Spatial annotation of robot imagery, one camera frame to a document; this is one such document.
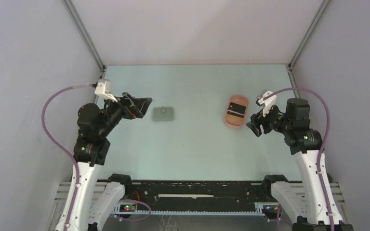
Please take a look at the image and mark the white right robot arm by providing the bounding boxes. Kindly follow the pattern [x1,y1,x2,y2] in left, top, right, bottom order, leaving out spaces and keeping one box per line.
[247,96,354,231]

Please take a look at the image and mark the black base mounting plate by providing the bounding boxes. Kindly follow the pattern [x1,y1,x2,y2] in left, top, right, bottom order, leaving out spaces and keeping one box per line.
[121,180,281,212]

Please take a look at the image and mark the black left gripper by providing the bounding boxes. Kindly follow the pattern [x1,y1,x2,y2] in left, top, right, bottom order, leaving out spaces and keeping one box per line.
[98,92,152,137]

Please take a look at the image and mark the pink oval plastic tray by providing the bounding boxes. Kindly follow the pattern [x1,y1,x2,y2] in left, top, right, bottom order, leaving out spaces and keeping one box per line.
[224,95,249,129]

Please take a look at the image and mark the black gold-print credit card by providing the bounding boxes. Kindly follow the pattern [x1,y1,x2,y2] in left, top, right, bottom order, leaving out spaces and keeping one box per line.
[226,102,247,118]

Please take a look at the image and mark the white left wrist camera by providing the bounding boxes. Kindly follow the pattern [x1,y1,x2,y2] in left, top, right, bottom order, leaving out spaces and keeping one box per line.
[94,79,118,103]

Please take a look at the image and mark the green leather card holder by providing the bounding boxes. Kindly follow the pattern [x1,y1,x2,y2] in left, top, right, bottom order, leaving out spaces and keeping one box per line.
[152,107,174,122]

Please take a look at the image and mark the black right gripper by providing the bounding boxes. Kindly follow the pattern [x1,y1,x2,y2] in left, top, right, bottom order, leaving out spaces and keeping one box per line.
[246,102,291,137]

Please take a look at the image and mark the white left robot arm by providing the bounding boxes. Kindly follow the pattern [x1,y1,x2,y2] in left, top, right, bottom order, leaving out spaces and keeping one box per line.
[55,92,153,231]

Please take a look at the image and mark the aluminium frame rail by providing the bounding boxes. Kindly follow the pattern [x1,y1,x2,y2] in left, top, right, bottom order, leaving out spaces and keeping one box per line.
[54,182,345,216]

